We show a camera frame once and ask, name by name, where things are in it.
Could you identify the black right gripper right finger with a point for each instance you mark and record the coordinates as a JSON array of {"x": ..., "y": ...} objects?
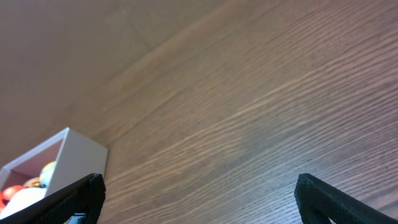
[{"x": 320, "y": 203}]

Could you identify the small orange round wheel toy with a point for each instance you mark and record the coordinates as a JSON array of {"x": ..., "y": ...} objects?
[{"x": 33, "y": 182}]

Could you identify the yellow ball with grey stripes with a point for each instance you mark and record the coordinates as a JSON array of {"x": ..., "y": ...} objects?
[{"x": 46, "y": 174}]

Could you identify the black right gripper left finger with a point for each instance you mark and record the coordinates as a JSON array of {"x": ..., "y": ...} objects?
[{"x": 79, "y": 202}]

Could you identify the white cardboard box pink inside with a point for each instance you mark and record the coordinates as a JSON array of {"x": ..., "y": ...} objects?
[{"x": 75, "y": 155}]

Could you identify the white plush duck toy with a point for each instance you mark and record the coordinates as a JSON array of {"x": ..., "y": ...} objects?
[{"x": 23, "y": 199}]

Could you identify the orange rubber toy figure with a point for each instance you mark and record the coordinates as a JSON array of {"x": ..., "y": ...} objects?
[{"x": 8, "y": 193}]

